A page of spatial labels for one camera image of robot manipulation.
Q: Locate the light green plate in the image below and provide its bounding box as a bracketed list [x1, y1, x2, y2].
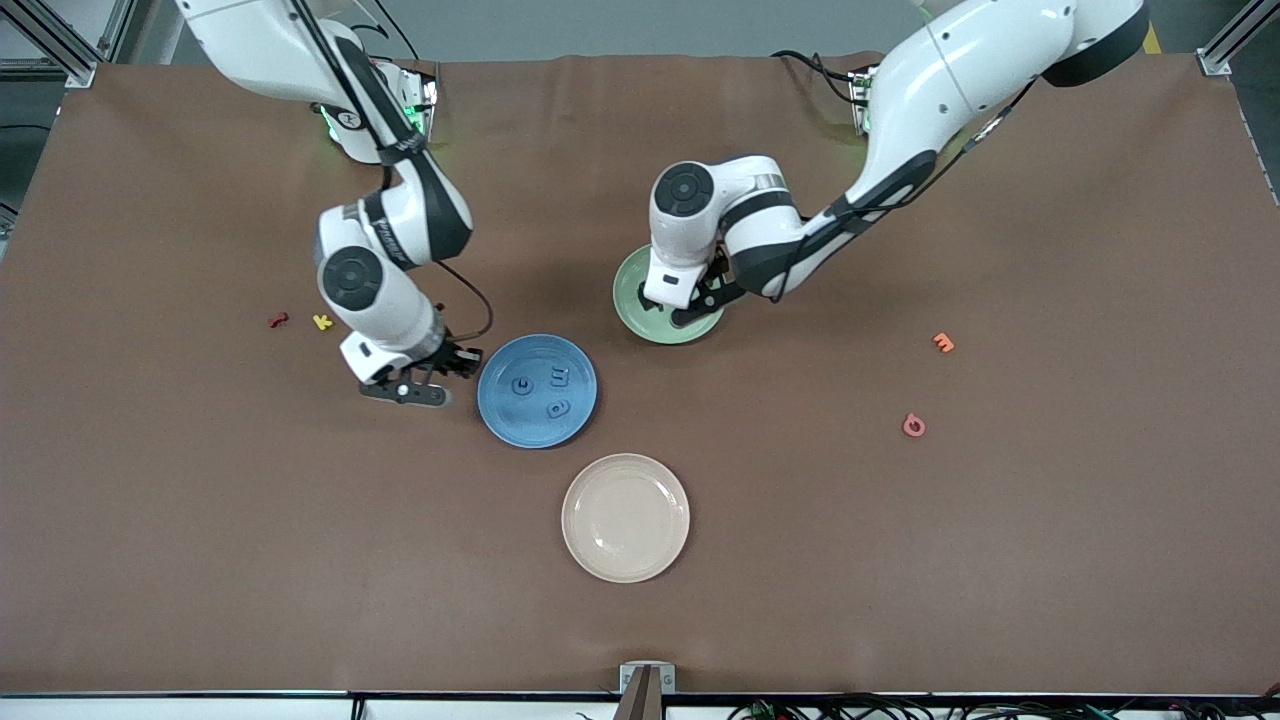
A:
[612, 247, 726, 346]

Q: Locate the silver right base panel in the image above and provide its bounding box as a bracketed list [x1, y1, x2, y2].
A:
[400, 65, 439, 141]

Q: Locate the aluminium extrusion frame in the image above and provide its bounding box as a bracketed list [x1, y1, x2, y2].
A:
[1198, 0, 1280, 77]
[0, 0, 151, 89]

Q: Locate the cream plate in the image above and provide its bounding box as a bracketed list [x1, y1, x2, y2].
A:
[561, 453, 691, 584]

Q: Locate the silver clamp bracket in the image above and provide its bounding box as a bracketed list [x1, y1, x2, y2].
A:
[619, 662, 677, 695]

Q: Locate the silver left base panel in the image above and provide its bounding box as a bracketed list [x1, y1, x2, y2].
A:
[850, 68, 879, 136]

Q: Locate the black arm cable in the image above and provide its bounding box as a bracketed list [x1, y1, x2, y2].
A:
[435, 260, 495, 343]
[785, 85, 1036, 303]

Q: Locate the brown camera post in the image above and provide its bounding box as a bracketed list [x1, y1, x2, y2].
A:
[613, 666, 665, 720]

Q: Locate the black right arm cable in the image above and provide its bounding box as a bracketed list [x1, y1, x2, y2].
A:
[435, 260, 495, 343]

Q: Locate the black base cable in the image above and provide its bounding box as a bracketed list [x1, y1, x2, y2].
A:
[772, 48, 853, 106]

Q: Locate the white table edge rail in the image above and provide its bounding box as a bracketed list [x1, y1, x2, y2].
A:
[0, 697, 1280, 720]

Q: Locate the black cable bundle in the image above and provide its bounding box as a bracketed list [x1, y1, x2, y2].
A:
[728, 694, 1280, 720]

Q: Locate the silver base panel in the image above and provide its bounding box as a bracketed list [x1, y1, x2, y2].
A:
[850, 68, 879, 136]
[400, 65, 439, 141]

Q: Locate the blue plate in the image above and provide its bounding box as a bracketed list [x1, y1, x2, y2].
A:
[477, 334, 599, 450]

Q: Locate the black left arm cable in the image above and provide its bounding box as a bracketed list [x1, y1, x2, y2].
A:
[785, 85, 1036, 303]

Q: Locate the brown table mat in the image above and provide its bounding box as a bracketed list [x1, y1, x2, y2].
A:
[0, 52, 1280, 697]

